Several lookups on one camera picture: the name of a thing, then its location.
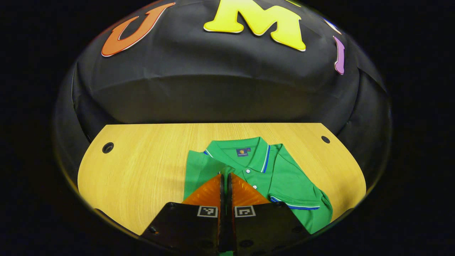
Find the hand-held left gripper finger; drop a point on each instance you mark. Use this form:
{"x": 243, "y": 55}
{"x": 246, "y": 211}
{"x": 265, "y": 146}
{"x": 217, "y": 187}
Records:
{"x": 230, "y": 227}
{"x": 221, "y": 227}

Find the green T-shirt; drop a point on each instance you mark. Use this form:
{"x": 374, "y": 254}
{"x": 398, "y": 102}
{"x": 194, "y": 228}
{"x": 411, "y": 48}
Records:
{"x": 284, "y": 177}

